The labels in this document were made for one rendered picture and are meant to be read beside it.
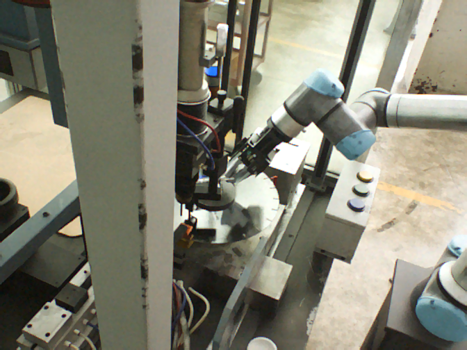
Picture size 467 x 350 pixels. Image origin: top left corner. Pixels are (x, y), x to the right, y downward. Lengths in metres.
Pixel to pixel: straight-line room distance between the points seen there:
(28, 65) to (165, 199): 0.74
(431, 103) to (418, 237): 1.73
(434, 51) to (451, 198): 1.43
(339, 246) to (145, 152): 1.11
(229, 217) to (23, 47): 0.56
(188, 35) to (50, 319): 0.60
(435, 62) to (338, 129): 3.17
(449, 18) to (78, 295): 3.47
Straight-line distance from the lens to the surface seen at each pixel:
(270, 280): 1.13
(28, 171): 1.56
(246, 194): 1.14
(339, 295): 2.23
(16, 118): 1.83
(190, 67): 0.75
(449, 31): 4.00
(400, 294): 1.31
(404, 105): 1.02
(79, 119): 0.21
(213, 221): 1.06
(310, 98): 0.95
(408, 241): 2.63
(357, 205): 1.26
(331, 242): 1.28
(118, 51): 0.18
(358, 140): 0.94
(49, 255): 1.18
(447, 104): 1.00
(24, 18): 0.92
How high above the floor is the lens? 1.69
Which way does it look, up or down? 38 degrees down
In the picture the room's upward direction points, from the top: 7 degrees clockwise
